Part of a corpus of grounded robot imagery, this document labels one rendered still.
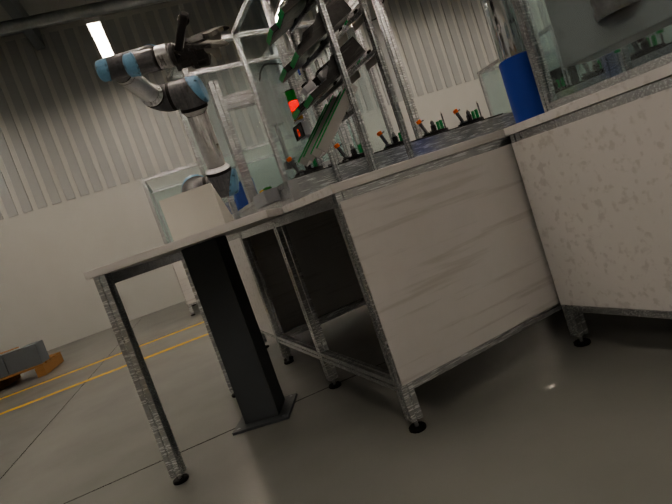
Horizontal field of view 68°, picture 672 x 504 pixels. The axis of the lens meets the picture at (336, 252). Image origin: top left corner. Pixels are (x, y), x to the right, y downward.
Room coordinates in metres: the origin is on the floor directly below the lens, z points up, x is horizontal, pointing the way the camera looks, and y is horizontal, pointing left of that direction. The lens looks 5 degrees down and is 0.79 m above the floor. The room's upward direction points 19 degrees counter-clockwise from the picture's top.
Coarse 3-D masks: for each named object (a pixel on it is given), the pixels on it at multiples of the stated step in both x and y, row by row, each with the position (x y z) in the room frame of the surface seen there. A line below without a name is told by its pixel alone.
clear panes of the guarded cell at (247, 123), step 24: (216, 72) 3.64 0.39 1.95; (240, 72) 3.70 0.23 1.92; (312, 72) 3.91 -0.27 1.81; (360, 72) 3.64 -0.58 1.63; (360, 96) 3.74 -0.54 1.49; (216, 120) 3.60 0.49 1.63; (240, 120) 3.66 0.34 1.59; (312, 120) 3.86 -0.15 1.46; (240, 144) 3.64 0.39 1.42; (264, 144) 3.70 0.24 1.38; (384, 144) 3.64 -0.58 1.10; (264, 168) 3.68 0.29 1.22; (240, 192) 3.59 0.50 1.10
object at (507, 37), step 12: (492, 0) 2.07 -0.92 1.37; (504, 0) 2.05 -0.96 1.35; (492, 12) 2.08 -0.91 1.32; (504, 12) 2.05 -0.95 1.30; (492, 24) 2.10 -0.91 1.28; (504, 24) 2.06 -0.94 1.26; (516, 24) 2.05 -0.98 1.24; (492, 36) 2.13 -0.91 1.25; (504, 36) 2.07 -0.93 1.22; (516, 36) 2.05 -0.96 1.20; (504, 48) 2.08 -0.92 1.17; (516, 48) 2.05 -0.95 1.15
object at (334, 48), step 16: (320, 0) 1.88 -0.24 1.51; (368, 16) 1.95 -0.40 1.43; (288, 32) 2.19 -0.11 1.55; (368, 32) 1.96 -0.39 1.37; (336, 48) 1.89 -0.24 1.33; (384, 64) 1.95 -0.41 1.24; (304, 80) 2.19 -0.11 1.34; (384, 80) 1.96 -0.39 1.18; (352, 96) 1.89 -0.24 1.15; (400, 112) 1.95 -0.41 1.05; (400, 128) 1.96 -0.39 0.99; (368, 144) 1.89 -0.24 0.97; (336, 160) 2.19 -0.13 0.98; (368, 160) 2.25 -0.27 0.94; (336, 176) 2.19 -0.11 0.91
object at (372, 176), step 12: (492, 132) 1.83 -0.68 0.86; (504, 132) 1.85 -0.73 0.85; (456, 144) 1.77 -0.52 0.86; (468, 144) 1.79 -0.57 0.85; (480, 144) 1.81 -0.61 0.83; (420, 156) 1.71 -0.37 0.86; (432, 156) 1.72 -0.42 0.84; (444, 156) 1.74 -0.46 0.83; (384, 168) 1.65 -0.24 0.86; (396, 168) 1.67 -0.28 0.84; (408, 168) 1.68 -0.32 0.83; (348, 180) 1.60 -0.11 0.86; (360, 180) 1.61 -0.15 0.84; (372, 180) 1.63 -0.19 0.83; (324, 192) 1.63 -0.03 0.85; (336, 192) 1.58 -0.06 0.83; (288, 204) 1.97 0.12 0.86; (300, 204) 1.86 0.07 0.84
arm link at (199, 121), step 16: (176, 80) 2.14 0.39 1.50; (192, 80) 2.12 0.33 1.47; (176, 96) 2.12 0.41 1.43; (192, 96) 2.13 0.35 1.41; (208, 96) 2.20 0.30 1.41; (192, 112) 2.15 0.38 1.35; (192, 128) 2.21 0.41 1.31; (208, 128) 2.21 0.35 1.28; (208, 144) 2.22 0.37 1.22; (208, 160) 2.25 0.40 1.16; (224, 160) 2.29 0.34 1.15; (208, 176) 2.28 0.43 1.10; (224, 176) 2.27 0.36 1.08; (224, 192) 2.29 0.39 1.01
